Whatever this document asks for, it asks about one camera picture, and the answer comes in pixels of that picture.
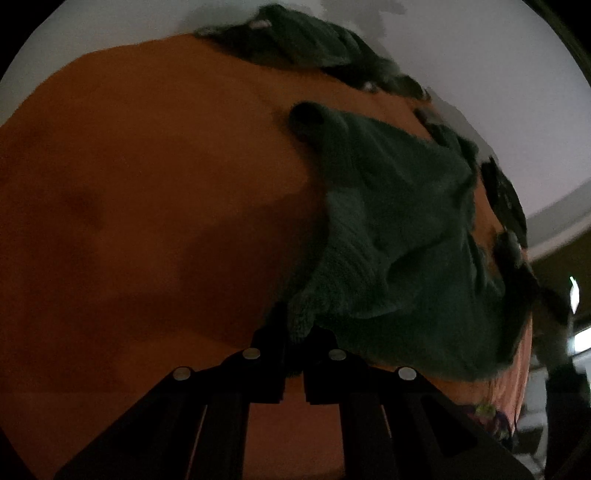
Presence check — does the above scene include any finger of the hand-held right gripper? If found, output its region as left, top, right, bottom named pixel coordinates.
left=492, top=231, right=541, bottom=301

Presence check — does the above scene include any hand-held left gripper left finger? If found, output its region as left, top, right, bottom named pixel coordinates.
left=53, top=302, right=291, bottom=480

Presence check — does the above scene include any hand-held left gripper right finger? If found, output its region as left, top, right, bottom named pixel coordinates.
left=302, top=325, right=536, bottom=480

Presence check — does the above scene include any person's right forearm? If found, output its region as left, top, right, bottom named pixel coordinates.
left=542, top=362, right=591, bottom=480

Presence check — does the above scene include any brown wooden door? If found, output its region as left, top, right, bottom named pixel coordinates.
left=531, top=222, right=591, bottom=324

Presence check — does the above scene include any black patterned garment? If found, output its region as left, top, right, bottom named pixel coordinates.
left=480, top=157, right=528, bottom=243

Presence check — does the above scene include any floral bed sheet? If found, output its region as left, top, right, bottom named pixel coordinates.
left=464, top=399, right=515, bottom=444

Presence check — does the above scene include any orange blanket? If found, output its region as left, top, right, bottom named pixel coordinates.
left=0, top=32, right=534, bottom=480

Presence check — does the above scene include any dark green striped sweater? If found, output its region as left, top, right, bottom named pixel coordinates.
left=194, top=4, right=430, bottom=100

